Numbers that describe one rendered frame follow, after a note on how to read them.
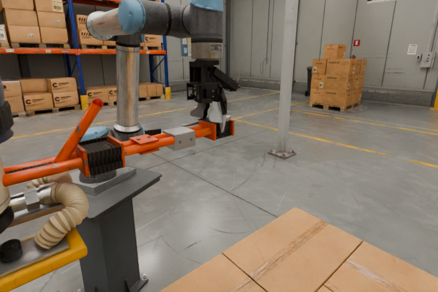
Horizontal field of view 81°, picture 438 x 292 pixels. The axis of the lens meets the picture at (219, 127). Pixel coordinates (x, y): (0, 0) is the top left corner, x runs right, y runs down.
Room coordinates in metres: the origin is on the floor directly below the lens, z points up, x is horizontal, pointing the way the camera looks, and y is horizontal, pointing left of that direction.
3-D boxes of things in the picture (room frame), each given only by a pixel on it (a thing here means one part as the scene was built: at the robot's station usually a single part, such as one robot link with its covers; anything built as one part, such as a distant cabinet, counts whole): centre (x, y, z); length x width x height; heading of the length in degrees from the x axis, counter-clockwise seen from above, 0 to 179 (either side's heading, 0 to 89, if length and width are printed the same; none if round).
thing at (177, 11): (0.85, 0.11, 1.54); 0.12 x 0.12 x 0.09; 36
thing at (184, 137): (0.69, 0.11, 1.22); 0.07 x 0.07 x 0.04; 42
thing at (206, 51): (0.76, 0.03, 1.45); 0.10 x 0.09 x 0.05; 41
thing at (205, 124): (0.78, 0.01, 1.22); 0.08 x 0.07 x 0.05; 132
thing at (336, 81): (7.47, -3.39, 0.87); 1.21 x 1.02 x 1.74; 134
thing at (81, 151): (0.54, 0.27, 1.22); 0.10 x 0.08 x 0.06; 42
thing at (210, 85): (0.76, 0.04, 1.36); 0.09 x 0.08 x 0.12; 131
